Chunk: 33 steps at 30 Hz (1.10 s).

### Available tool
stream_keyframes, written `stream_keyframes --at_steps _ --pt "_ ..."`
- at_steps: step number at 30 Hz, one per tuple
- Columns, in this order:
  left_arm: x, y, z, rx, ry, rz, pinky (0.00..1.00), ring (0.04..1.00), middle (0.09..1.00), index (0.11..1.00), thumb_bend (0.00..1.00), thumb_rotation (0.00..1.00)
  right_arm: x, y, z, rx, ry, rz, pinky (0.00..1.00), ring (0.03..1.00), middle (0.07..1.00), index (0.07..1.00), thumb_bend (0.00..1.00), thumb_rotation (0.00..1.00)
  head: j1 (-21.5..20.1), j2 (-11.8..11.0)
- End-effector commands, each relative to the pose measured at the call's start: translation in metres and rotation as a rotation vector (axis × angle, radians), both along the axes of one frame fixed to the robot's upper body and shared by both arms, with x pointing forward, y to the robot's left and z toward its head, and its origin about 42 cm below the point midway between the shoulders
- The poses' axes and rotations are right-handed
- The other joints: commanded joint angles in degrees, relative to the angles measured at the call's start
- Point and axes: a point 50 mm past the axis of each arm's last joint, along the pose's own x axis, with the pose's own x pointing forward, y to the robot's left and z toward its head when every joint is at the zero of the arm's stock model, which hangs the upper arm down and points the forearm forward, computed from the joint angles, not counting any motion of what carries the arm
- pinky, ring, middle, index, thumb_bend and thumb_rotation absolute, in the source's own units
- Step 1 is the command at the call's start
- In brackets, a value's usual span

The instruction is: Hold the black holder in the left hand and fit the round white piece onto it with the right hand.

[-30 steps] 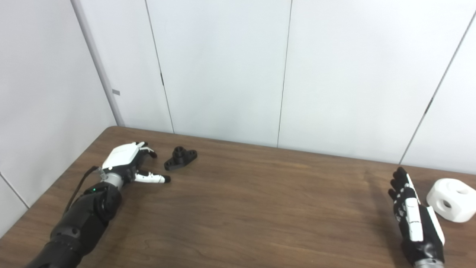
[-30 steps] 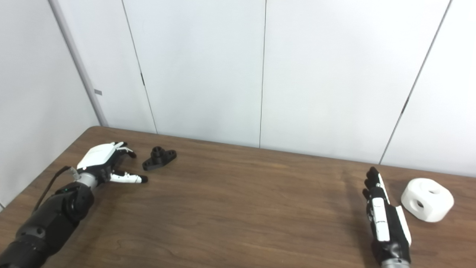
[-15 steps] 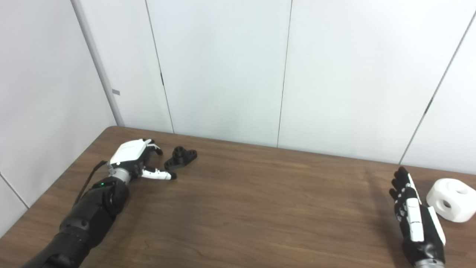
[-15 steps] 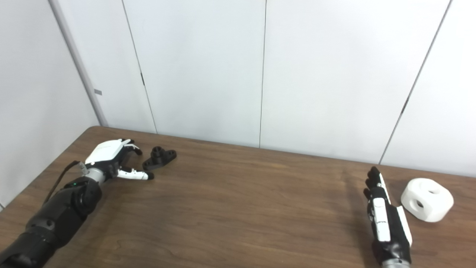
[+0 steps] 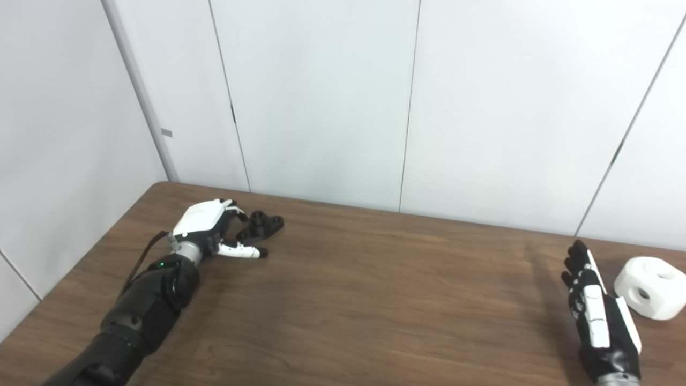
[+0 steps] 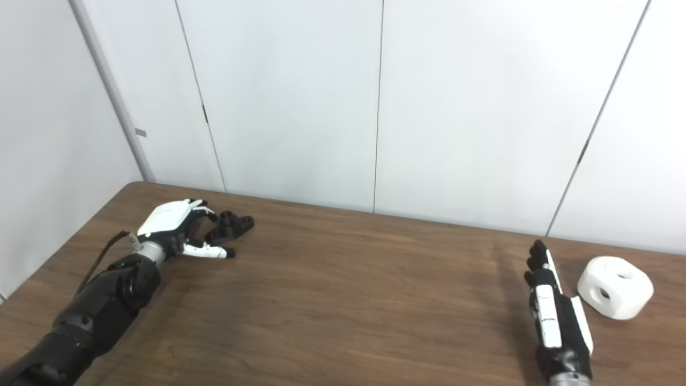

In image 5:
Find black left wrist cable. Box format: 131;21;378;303
119;231;182;296

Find black and white right hand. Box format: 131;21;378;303
561;240;643;382

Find black and white left hand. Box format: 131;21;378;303
173;198;269;260

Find round white plastic piece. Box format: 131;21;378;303
614;256;686;321

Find black flanged holder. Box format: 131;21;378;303
236;211;285;242

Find grey wall post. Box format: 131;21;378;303
101;0;181;183

